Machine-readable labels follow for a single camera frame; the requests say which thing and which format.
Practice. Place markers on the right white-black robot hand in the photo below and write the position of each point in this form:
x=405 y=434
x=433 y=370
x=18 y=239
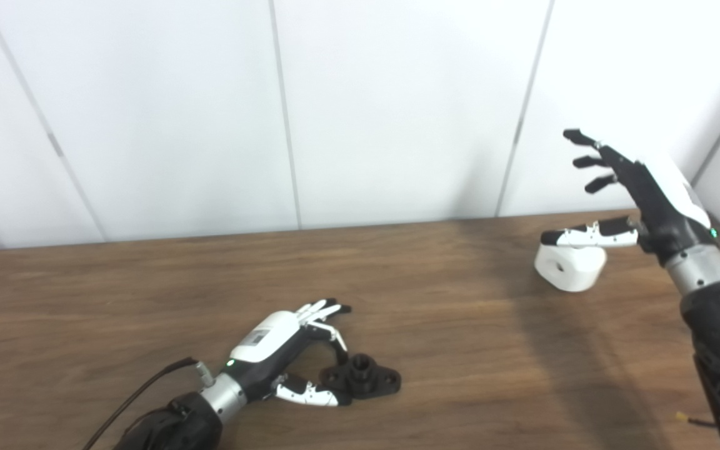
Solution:
x=666 y=206

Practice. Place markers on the left white-black robot hand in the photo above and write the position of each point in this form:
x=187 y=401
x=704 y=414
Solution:
x=266 y=344

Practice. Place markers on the round white plastic piece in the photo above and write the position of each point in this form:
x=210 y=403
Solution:
x=575 y=269

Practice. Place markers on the black flanged holder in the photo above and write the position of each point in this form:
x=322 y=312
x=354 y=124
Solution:
x=372 y=381

